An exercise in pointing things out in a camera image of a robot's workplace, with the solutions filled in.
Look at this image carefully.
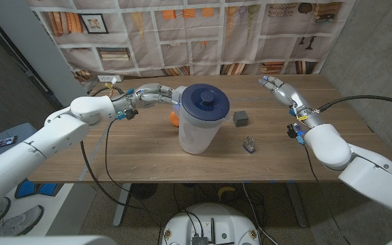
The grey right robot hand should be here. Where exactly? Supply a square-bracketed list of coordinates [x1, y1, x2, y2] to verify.
[257, 75, 311, 115]

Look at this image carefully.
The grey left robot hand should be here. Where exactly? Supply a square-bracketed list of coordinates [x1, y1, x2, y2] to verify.
[126, 83, 183, 110]

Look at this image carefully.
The dark blue pitcher lid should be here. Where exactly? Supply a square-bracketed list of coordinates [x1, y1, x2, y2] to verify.
[180, 83, 231, 122]

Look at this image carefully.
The translucent plastic pitcher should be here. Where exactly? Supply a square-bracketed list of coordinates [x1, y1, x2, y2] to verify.
[172, 85, 233, 155]

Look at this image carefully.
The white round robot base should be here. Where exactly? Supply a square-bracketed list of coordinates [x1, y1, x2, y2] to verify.
[161, 203, 261, 245]

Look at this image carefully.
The dark grey block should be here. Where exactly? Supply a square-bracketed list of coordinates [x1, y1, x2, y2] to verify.
[233, 110, 250, 128]

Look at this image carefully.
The printed bookshelf backdrop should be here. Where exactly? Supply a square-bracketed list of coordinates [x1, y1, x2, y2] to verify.
[25, 0, 357, 93]

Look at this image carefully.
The black round fan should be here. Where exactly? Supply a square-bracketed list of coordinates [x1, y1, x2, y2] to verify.
[130, 183, 159, 201]

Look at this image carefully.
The yellow curved object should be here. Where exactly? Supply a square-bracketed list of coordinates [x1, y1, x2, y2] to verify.
[217, 186, 237, 201]

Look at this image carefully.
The metal table leg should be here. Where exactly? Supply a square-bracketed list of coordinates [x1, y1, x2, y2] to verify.
[113, 183, 132, 227]
[286, 183, 309, 228]

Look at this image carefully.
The blue grey stool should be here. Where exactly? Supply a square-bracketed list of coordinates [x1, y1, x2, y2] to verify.
[0, 122, 40, 161]

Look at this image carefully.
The blue black foot pad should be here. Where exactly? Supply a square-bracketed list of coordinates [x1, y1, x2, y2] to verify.
[14, 178, 63, 199]

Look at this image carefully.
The black smartphone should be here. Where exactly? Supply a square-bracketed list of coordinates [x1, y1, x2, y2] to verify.
[0, 135, 18, 151]

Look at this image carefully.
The white robot torso rim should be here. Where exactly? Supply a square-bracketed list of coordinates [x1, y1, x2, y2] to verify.
[0, 235, 117, 245]

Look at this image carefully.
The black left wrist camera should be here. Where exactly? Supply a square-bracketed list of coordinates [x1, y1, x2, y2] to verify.
[117, 108, 139, 120]

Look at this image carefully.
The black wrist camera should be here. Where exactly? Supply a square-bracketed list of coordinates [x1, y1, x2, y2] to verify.
[287, 122, 306, 146]
[117, 108, 139, 120]

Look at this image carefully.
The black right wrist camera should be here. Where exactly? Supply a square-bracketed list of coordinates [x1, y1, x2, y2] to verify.
[287, 122, 306, 146]

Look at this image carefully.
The yellow white wire connector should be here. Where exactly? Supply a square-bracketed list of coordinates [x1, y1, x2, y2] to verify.
[104, 76, 118, 90]

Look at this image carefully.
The white wall outlet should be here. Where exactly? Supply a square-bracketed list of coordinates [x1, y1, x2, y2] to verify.
[97, 74, 125, 83]

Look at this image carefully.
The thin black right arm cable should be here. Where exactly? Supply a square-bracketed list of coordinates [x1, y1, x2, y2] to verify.
[303, 144, 353, 245]

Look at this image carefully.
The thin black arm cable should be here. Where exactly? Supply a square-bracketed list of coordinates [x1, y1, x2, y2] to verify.
[104, 118, 163, 222]
[303, 144, 353, 245]

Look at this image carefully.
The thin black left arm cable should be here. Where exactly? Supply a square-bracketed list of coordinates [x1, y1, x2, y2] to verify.
[104, 118, 163, 222]

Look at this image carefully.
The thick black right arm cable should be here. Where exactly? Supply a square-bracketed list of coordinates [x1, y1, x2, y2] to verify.
[316, 94, 392, 112]

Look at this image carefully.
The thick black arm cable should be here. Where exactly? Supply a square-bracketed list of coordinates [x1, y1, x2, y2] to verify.
[80, 140, 166, 245]
[316, 94, 392, 112]

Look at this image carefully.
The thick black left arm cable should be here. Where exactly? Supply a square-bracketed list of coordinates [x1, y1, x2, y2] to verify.
[80, 140, 166, 245]

